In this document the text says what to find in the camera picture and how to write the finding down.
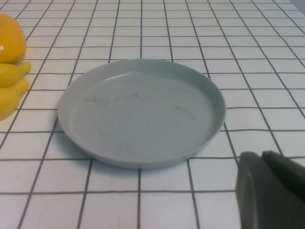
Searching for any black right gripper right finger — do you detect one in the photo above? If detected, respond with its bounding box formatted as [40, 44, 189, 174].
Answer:
[261, 149, 305, 193]

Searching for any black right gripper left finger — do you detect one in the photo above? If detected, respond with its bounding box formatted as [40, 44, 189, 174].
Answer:
[234, 151, 305, 229]

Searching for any yellow banana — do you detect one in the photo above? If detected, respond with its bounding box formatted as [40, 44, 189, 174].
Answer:
[0, 61, 32, 88]
[0, 78, 30, 122]

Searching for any yellow mango with red speck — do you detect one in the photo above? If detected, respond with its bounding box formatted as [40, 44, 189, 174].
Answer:
[0, 13, 27, 65]

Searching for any grey round plate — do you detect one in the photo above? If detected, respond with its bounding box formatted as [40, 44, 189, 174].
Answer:
[57, 59, 226, 170]

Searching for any white grid-pattern tablecloth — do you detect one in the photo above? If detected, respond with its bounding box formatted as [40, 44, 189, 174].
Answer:
[0, 0, 305, 229]

